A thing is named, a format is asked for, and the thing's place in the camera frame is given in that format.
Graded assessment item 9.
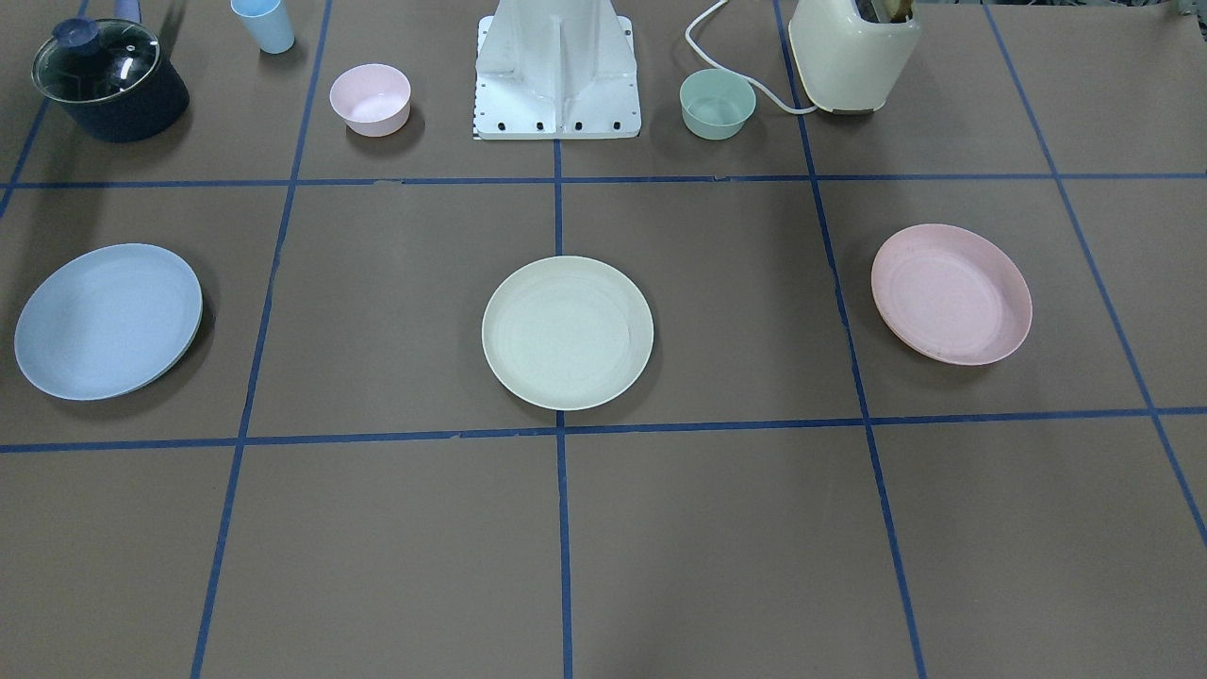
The glass pot lid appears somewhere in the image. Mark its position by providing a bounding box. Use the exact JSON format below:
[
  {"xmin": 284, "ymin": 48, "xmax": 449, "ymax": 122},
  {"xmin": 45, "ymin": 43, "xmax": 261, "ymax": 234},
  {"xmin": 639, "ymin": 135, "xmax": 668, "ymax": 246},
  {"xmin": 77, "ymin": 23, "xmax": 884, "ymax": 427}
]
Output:
[{"xmin": 31, "ymin": 16, "xmax": 162, "ymax": 104}]

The pink bowl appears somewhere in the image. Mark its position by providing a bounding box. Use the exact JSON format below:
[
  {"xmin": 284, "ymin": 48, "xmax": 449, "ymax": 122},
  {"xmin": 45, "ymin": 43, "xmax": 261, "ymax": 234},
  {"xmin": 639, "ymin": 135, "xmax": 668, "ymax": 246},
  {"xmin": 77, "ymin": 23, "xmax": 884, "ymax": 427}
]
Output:
[{"xmin": 328, "ymin": 63, "xmax": 412, "ymax": 137}]

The dark blue saucepan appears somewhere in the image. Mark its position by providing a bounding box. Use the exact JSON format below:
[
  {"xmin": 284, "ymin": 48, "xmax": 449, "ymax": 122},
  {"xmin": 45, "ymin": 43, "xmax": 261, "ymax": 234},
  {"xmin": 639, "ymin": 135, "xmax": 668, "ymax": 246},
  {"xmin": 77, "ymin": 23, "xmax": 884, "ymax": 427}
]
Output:
[{"xmin": 35, "ymin": 1, "xmax": 189, "ymax": 144}]

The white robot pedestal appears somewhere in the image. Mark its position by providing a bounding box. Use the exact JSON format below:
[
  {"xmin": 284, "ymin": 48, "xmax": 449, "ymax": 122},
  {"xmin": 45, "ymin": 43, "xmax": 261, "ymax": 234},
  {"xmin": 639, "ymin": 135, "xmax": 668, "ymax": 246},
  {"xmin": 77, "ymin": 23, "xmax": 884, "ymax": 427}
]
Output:
[{"xmin": 471, "ymin": 1, "xmax": 642, "ymax": 141}]

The white toaster cable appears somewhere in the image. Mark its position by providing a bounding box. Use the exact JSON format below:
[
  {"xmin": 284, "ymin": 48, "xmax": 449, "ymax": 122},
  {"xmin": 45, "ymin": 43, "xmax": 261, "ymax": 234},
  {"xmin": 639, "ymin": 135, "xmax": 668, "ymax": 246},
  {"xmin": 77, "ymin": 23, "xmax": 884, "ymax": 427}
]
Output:
[{"xmin": 686, "ymin": 0, "xmax": 818, "ymax": 116}]

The blue cup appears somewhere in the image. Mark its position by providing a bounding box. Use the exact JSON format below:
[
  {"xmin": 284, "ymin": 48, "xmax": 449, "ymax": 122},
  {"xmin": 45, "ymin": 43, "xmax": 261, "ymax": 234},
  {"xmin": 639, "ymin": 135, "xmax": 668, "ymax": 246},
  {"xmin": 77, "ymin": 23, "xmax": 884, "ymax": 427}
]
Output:
[{"xmin": 231, "ymin": 0, "xmax": 296, "ymax": 55}]

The cream toaster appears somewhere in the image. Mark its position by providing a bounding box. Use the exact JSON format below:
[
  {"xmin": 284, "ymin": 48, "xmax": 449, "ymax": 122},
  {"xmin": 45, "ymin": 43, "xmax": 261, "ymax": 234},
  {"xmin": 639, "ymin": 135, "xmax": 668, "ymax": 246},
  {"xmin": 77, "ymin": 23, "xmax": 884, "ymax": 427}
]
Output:
[{"xmin": 787, "ymin": 1, "xmax": 921, "ymax": 115}]

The green bowl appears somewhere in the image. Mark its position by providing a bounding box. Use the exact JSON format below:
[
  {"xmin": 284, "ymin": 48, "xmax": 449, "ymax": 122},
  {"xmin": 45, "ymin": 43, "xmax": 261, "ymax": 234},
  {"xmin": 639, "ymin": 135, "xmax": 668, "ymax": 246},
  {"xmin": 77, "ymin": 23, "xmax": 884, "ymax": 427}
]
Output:
[{"xmin": 678, "ymin": 69, "xmax": 757, "ymax": 141}]

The cream plate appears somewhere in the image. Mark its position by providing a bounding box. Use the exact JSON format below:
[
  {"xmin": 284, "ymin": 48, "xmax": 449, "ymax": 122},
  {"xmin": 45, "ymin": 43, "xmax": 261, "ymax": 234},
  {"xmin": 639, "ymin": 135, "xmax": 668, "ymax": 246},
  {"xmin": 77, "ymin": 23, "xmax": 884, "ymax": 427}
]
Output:
[{"xmin": 480, "ymin": 257, "xmax": 655, "ymax": 411}]

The blue plate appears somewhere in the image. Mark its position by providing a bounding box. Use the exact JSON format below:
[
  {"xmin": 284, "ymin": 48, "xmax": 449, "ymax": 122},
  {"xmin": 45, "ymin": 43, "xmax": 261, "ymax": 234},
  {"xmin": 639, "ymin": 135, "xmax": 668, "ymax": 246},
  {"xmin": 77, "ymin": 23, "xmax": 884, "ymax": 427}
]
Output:
[{"xmin": 14, "ymin": 242, "xmax": 204, "ymax": 403}]

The pink plate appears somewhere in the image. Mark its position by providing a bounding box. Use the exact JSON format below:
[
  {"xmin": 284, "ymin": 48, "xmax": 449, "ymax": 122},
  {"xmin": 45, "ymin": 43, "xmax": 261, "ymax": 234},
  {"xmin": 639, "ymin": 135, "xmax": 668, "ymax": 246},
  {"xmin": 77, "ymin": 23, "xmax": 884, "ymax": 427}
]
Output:
[{"xmin": 870, "ymin": 224, "xmax": 1033, "ymax": 365}]

